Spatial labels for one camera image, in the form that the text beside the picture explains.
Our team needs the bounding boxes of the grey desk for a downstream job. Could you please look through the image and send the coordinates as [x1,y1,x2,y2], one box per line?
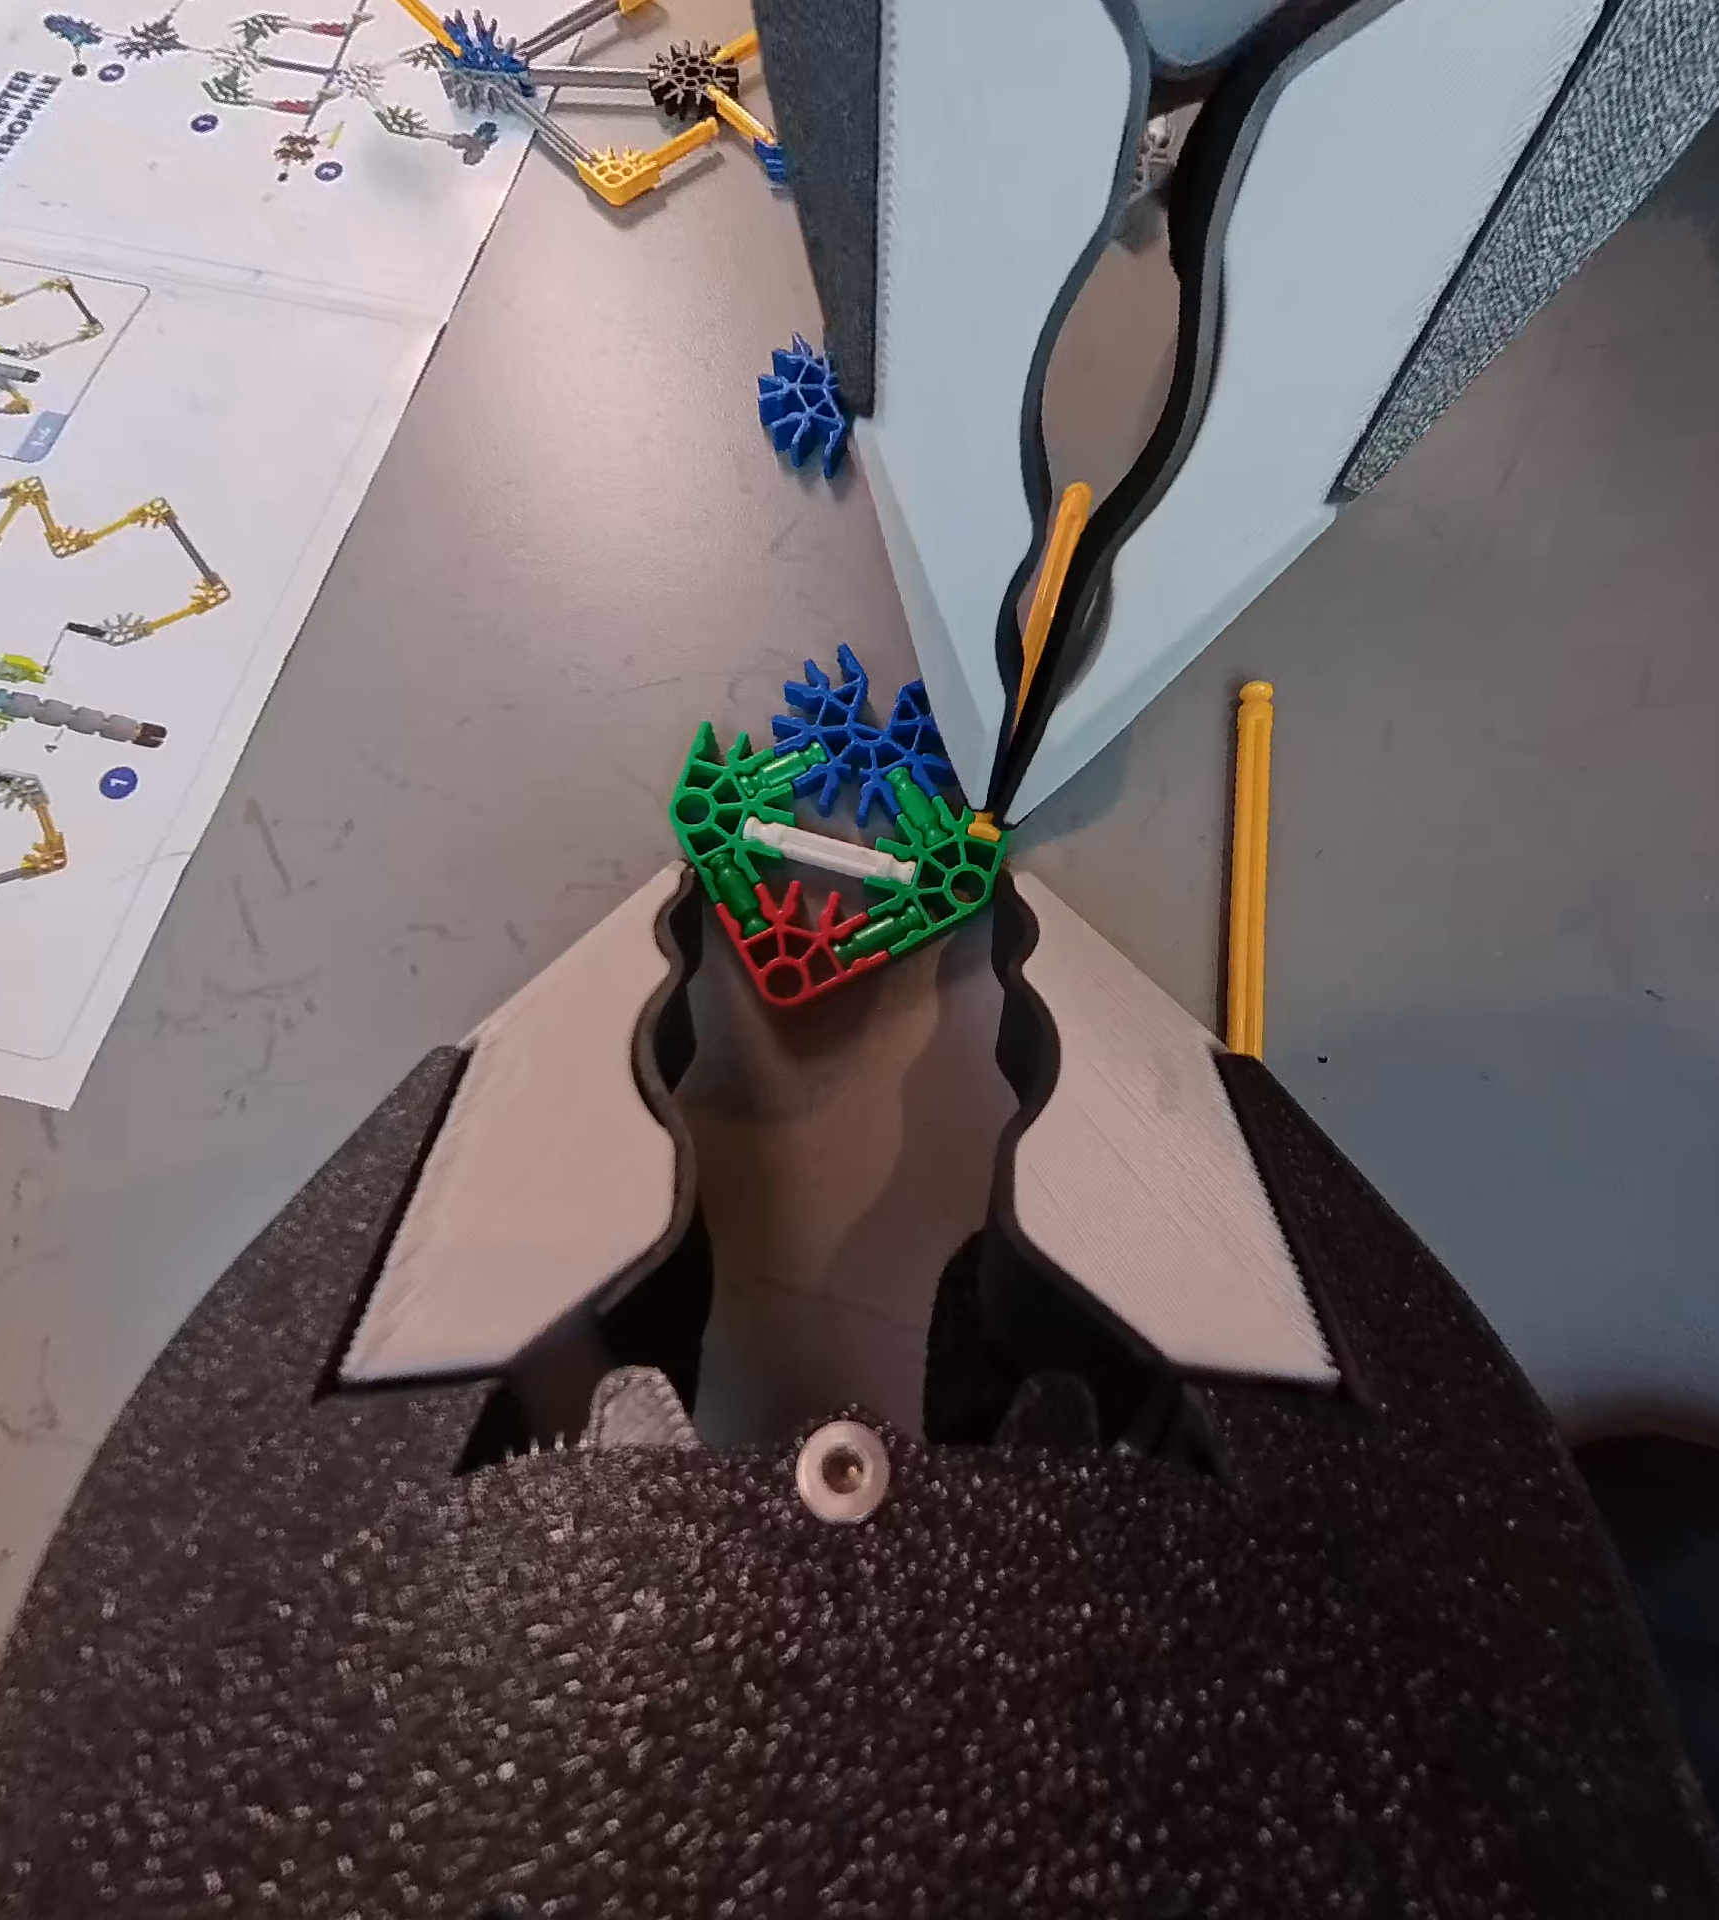
[0,0,1719,1892]

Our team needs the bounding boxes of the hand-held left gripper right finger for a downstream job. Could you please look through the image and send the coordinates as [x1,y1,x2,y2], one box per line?
[989,870,1344,1387]

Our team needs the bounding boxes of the green fan toy connector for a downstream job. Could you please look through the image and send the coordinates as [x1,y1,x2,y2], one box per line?
[667,721,801,911]
[859,773,1013,963]

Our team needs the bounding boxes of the long yellow toy rod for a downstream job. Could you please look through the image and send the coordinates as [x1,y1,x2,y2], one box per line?
[1222,678,1274,1061]
[971,481,1094,843]

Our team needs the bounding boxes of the colourful toy rod figure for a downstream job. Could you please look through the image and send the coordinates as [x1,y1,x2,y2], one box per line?
[393,0,1186,229]

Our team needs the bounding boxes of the blue snowflake toy connector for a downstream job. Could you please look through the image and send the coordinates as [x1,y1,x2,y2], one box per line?
[771,644,951,820]
[757,332,855,481]

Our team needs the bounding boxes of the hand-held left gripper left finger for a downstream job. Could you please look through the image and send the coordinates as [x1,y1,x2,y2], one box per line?
[333,862,703,1387]

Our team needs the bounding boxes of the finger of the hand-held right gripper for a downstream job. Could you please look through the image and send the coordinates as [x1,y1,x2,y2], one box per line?
[855,0,1156,813]
[997,0,1612,831]

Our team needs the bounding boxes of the red corner toy connector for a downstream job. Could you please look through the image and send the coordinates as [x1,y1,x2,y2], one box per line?
[721,877,875,1009]

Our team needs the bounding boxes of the white toy rod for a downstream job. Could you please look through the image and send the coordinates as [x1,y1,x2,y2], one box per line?
[741,816,917,888]

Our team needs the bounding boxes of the white instruction sheet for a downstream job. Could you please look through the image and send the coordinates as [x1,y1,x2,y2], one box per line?
[0,0,545,1113]

